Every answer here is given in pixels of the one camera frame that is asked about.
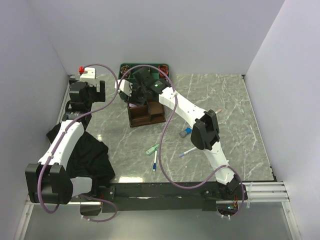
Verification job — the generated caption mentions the blue cap white pen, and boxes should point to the blue cap white pen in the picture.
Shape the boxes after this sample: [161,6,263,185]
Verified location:
[152,150,158,172]

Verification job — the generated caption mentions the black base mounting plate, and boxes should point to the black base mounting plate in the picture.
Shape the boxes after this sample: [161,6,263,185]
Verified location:
[71,181,248,216]

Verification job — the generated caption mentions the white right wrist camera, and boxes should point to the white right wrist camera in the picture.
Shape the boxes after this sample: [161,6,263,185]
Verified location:
[114,79,133,97]

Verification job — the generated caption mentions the green compartment tray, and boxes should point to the green compartment tray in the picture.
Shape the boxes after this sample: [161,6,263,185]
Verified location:
[117,62,170,101]

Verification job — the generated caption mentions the aluminium rail frame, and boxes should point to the aluminium rail frame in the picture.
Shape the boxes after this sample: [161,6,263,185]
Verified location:
[24,74,293,240]

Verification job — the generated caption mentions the blue grey glue stick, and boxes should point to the blue grey glue stick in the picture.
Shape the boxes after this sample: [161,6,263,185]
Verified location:
[179,127,192,138]

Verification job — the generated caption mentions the brown patterned rolled tie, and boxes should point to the brown patterned rolled tie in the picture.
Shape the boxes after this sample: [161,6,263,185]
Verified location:
[120,65,130,78]

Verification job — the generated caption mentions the brown wooden desk organizer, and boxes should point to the brown wooden desk organizer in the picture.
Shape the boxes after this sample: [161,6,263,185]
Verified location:
[127,101,166,128]

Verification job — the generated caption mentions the orange black rolled tie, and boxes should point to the orange black rolled tie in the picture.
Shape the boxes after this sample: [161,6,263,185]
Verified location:
[158,64,169,76]

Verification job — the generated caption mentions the black cloth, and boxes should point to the black cloth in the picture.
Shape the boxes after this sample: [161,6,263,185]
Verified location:
[46,122,116,189]

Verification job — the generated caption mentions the green highlighter on table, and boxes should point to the green highlighter on table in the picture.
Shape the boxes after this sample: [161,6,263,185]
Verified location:
[145,143,160,156]

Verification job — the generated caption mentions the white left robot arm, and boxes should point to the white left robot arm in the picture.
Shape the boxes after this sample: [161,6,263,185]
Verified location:
[25,80,106,205]

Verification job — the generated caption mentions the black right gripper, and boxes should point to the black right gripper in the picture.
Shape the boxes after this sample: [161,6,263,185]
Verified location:
[124,81,147,108]

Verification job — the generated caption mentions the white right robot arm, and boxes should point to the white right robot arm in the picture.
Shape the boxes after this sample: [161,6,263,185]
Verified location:
[129,64,241,199]

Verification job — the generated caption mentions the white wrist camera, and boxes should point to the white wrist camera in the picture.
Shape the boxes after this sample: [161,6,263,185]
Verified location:
[78,66,98,87]
[114,79,133,97]

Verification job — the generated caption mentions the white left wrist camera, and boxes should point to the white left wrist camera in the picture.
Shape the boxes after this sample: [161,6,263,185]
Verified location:
[78,66,98,87]

